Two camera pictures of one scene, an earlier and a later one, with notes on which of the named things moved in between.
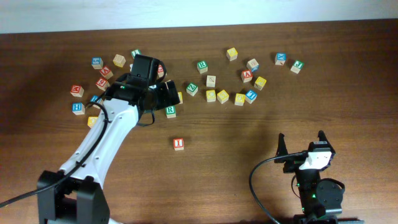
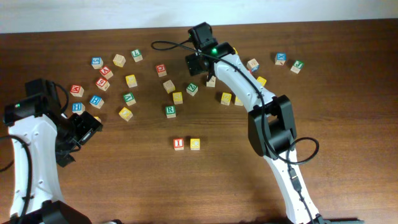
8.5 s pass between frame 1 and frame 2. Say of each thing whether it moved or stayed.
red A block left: stayed
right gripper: moved
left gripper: moved
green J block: stayed
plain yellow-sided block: stayed
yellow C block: moved
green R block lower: stayed
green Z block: stayed
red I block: stayed
